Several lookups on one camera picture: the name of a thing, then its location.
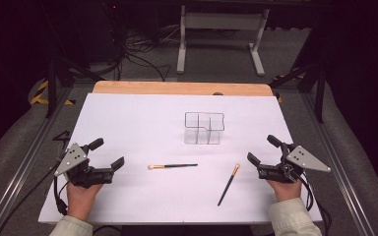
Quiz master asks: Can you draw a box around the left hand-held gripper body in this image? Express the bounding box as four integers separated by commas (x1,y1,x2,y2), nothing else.
52,142,116,190

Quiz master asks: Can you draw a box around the hand-held gripper cable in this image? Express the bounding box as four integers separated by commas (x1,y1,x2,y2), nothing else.
0,156,71,236
299,170,333,236

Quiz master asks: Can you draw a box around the person's right hand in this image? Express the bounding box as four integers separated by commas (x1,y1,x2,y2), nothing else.
266,178,303,204

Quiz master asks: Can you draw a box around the clear plastic organizer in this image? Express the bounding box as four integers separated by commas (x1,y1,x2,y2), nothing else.
183,111,226,146

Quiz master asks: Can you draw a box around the white metal stand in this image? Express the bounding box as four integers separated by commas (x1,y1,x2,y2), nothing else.
176,4,271,77

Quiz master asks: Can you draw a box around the left hand-held gripper cable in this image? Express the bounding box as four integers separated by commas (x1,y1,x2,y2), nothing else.
0,156,71,236

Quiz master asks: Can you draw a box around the bundle of floor cables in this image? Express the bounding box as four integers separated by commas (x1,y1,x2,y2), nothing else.
111,26,175,83

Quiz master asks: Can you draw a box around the black tripod stand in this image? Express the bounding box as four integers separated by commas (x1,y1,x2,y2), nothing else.
42,55,106,120
269,58,329,124

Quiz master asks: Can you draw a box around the wooden table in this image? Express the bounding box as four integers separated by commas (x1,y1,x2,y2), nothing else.
92,81,275,97

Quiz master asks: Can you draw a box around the makeup brush with black handle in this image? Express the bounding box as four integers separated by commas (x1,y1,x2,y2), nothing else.
217,162,241,207
147,162,199,171

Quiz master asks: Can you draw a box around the yellow and black floor tape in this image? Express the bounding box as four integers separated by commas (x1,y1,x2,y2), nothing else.
29,80,77,106

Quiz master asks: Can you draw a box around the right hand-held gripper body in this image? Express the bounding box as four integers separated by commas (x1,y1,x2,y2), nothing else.
256,143,333,185

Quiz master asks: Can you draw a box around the aluminium rail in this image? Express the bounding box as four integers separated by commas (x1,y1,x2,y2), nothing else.
0,87,75,236
299,92,377,236

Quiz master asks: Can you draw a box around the right hand-held gripper cable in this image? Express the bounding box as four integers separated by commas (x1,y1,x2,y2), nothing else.
299,170,333,236

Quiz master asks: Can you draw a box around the person's left hand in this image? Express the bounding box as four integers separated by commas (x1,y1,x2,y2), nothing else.
66,181,104,222

